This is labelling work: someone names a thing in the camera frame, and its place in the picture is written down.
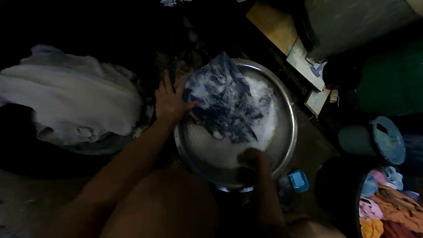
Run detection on person's left hand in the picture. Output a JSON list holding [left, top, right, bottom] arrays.
[[155, 70, 198, 123]]

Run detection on pale rectangular slab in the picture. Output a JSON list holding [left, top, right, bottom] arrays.
[[286, 37, 328, 92]]

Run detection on person's right hand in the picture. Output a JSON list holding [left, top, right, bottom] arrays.
[[237, 148, 267, 170]]

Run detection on round black laundry tub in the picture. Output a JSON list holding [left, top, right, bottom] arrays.
[[315, 157, 372, 238]]

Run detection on small pale square slab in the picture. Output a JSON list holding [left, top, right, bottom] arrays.
[[304, 86, 330, 118]]

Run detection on large green container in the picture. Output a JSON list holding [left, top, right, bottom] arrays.
[[356, 36, 423, 116]]

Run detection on person's right forearm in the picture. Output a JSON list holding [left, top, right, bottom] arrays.
[[254, 159, 286, 237]]

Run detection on person's left forearm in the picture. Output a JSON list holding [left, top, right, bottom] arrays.
[[38, 114, 179, 238]]

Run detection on large black tub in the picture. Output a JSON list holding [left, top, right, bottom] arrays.
[[0, 64, 156, 180]]

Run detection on dark blue soapy garment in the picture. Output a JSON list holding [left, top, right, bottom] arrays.
[[183, 52, 259, 144]]

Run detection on green scrubbing brush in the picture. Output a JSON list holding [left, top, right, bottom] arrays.
[[237, 152, 254, 168]]

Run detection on pile of white wet clothes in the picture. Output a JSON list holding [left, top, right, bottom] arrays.
[[0, 44, 143, 147]]

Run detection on light blue plastic pail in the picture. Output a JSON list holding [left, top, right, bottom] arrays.
[[338, 116, 406, 165]]

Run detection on large grey drum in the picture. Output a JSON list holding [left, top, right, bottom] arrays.
[[303, 0, 423, 63]]

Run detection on yellowish brown board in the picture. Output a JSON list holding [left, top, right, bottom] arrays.
[[245, 1, 299, 56]]

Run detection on blue plastic soap dish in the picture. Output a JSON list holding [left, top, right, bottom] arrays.
[[288, 169, 309, 193]]

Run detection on pile of colourful clothes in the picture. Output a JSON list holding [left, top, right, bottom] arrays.
[[359, 166, 423, 238]]

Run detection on person's legs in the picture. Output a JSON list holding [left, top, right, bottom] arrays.
[[99, 169, 347, 238]]

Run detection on round silver metal basin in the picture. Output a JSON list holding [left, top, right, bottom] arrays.
[[174, 58, 298, 193]]

